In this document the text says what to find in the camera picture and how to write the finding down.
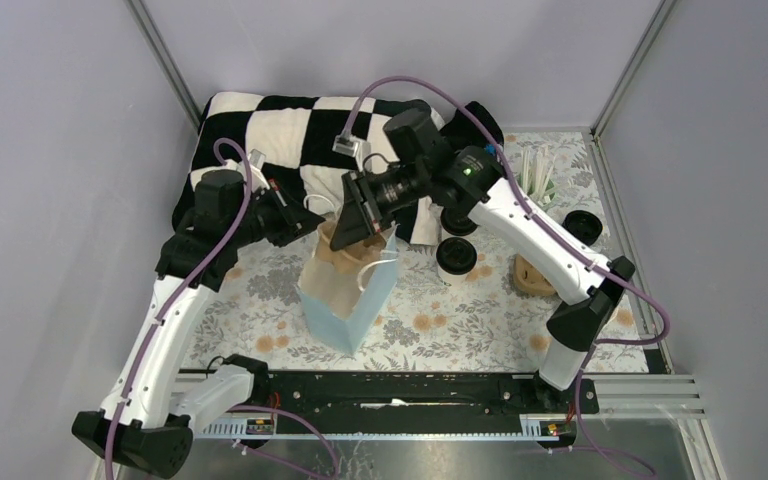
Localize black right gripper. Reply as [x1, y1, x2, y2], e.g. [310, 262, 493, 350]
[330, 161, 427, 252]

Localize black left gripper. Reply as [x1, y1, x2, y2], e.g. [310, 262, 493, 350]
[228, 177, 327, 247]

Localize single brown cup carrier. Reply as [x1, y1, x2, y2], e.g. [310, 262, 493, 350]
[333, 242, 386, 274]

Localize white paper bag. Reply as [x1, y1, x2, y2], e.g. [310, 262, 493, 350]
[297, 194, 399, 355]

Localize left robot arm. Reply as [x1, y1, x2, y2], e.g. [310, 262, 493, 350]
[72, 167, 324, 479]

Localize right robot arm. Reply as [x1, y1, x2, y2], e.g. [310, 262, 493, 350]
[329, 109, 634, 412]

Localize black white checkered pillow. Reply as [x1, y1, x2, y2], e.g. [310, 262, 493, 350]
[190, 92, 444, 245]

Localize black cloth bundle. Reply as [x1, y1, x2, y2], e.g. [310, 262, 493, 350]
[440, 100, 508, 160]

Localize floral table mat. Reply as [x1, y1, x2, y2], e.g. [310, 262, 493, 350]
[183, 132, 622, 372]

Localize brown cardboard cup carrier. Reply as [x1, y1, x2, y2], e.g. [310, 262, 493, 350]
[513, 255, 556, 297]

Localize green straw holder cup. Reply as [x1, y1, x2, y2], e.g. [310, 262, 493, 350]
[522, 175, 557, 208]

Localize stack of black lids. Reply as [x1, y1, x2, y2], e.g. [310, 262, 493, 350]
[562, 210, 604, 246]

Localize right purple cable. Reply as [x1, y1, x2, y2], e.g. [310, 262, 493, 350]
[344, 76, 673, 480]

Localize purple cable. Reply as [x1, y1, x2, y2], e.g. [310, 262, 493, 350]
[344, 76, 673, 480]
[102, 137, 342, 480]

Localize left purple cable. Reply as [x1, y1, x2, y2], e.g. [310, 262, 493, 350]
[102, 137, 342, 480]

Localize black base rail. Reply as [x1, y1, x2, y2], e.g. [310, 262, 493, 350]
[246, 371, 600, 435]

